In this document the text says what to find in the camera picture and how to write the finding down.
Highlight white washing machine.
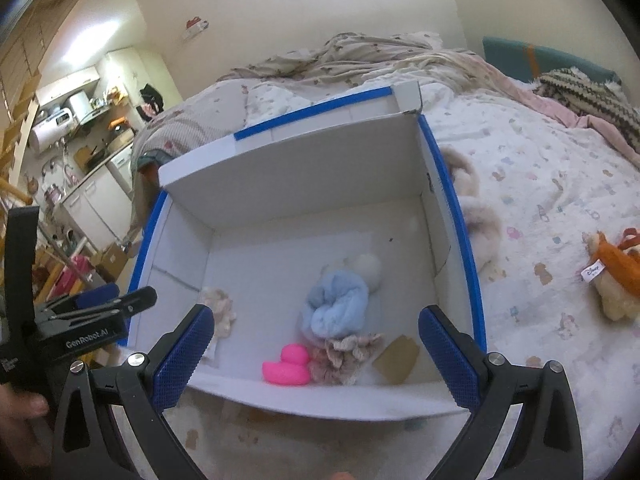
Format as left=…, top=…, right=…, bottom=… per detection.
left=104, top=149, right=136, bottom=201

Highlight fluffy beige slipper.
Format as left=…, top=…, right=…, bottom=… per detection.
left=460, top=195, right=502, bottom=268
left=442, top=145, right=481, bottom=198

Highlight ceiling light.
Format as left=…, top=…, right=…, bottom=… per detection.
left=60, top=15, right=118, bottom=61

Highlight teal headboard cushion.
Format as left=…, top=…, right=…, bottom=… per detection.
left=482, top=36, right=623, bottom=86

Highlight pink rubber duck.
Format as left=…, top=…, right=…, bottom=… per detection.
left=262, top=343, right=310, bottom=387

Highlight white water heater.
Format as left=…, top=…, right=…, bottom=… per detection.
left=30, top=107, right=73, bottom=153

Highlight striped knitted blanket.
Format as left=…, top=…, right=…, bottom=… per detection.
left=537, top=67, right=640, bottom=153

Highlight pink storage box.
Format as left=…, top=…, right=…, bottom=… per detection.
left=47, top=255, right=96, bottom=306

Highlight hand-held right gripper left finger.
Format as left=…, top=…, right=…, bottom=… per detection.
left=50, top=304, right=216, bottom=480

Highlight light blue plush toy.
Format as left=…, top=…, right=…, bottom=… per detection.
left=300, top=268, right=373, bottom=341

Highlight red wall ornament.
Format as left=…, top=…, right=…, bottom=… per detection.
left=182, top=17, right=210, bottom=41

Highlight blue cardboard box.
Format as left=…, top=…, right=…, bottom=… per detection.
left=117, top=80, right=488, bottom=423

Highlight crumpled beige quilt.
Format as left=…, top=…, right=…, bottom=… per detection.
left=132, top=31, right=501, bottom=171

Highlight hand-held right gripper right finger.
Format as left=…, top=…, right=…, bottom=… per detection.
left=417, top=304, right=586, bottom=480

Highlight pink blanket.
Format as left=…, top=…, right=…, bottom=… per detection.
left=450, top=52, right=640, bottom=166

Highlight wooden staircase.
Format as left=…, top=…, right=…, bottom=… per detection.
left=0, top=0, right=136, bottom=201

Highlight brown paper card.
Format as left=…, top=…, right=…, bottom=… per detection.
left=374, top=335, right=420, bottom=380

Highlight bed with printed sheet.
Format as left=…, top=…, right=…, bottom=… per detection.
left=130, top=32, right=640, bottom=480

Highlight white base cabinet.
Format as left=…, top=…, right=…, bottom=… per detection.
left=52, top=167, right=133, bottom=246

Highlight dark hanging clothes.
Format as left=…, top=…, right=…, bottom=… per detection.
left=137, top=82, right=165, bottom=122

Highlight beige lace scrunchie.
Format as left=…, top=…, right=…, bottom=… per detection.
left=307, top=332, right=386, bottom=387

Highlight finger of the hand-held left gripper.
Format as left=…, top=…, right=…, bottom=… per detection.
left=35, top=282, right=121, bottom=313
left=37, top=286, right=158, bottom=322

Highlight white fluffy sock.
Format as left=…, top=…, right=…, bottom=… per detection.
left=342, top=252, right=385, bottom=293

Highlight person's left hand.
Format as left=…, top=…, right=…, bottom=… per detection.
left=0, top=385, right=51, bottom=461

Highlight white wall cabinets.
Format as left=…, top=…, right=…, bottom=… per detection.
left=37, top=66, right=101, bottom=106

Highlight shrimp sushi plush toy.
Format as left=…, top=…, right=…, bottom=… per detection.
left=580, top=227, right=640, bottom=321

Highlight tall white cabinet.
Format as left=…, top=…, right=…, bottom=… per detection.
left=100, top=47, right=183, bottom=121

